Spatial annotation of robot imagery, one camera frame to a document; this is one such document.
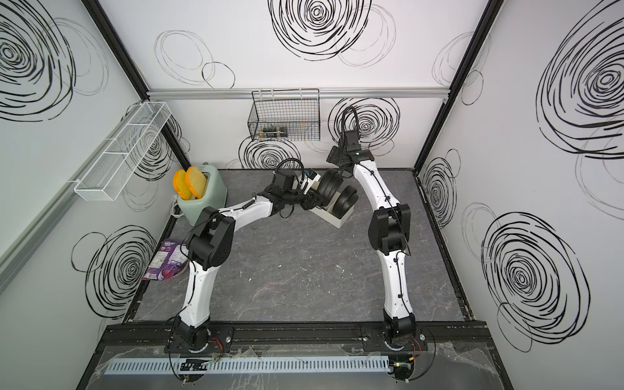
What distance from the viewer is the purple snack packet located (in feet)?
2.64

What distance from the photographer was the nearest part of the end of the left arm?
793 mm

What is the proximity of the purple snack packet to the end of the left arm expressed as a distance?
366mm

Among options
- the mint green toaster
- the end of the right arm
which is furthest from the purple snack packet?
the end of the right arm
